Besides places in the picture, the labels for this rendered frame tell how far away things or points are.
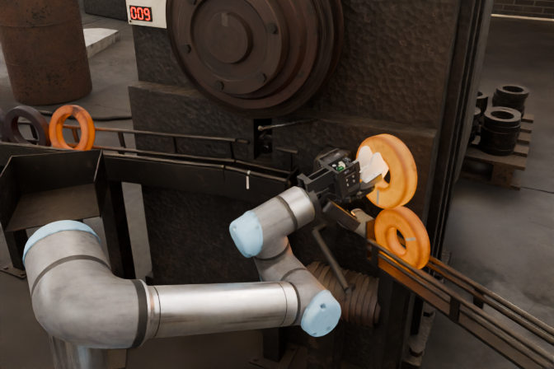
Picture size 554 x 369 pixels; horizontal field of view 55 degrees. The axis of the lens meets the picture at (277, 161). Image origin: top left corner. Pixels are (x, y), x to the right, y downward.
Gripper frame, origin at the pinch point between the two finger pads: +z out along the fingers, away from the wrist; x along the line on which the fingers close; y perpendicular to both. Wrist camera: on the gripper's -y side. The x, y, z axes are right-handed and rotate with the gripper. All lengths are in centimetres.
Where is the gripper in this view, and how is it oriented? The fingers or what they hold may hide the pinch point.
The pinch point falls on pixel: (386, 163)
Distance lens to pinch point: 112.6
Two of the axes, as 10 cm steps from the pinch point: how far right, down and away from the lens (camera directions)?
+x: -5.1, -4.0, 7.6
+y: -2.2, -8.0, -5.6
